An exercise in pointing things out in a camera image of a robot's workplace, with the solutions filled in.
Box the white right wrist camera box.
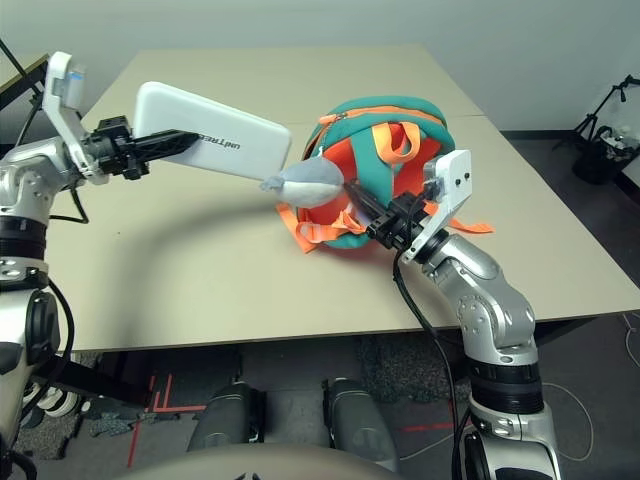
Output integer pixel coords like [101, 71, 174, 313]
[402, 148, 474, 265]

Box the dark robot left leg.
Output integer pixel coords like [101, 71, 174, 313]
[187, 382, 266, 454]

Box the black equipment bag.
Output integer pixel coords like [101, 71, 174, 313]
[572, 124, 636, 186]

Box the teal and orange backpack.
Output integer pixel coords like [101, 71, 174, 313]
[277, 94, 496, 256]

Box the black tripod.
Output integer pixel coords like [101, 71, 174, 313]
[552, 74, 640, 151]

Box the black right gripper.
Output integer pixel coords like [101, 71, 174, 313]
[344, 180, 436, 251]

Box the dark robot leg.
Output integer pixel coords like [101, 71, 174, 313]
[187, 382, 266, 454]
[322, 377, 401, 474]

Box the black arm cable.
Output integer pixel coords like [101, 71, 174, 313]
[44, 277, 76, 374]
[48, 182, 91, 225]
[392, 249, 476, 480]

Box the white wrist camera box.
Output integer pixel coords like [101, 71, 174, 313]
[402, 148, 474, 265]
[42, 51, 109, 186]

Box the white plastic pencil case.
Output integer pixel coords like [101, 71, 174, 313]
[133, 81, 293, 184]

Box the grey white plush toy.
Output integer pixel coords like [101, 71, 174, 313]
[258, 159, 346, 207]

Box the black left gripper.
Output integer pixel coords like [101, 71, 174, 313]
[89, 115, 202, 181]

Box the dark robot right leg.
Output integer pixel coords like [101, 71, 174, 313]
[322, 377, 401, 474]

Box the black table frame bar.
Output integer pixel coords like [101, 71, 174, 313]
[29, 352, 151, 407]

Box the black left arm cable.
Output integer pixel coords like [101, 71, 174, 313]
[44, 277, 76, 374]
[48, 182, 91, 225]

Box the beige robot torso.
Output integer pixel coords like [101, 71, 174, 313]
[112, 444, 401, 480]

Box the wooden side table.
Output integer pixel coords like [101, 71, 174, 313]
[0, 52, 51, 111]

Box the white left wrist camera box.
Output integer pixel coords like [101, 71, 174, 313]
[42, 51, 109, 186]

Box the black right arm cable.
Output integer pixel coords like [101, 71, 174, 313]
[392, 249, 476, 480]

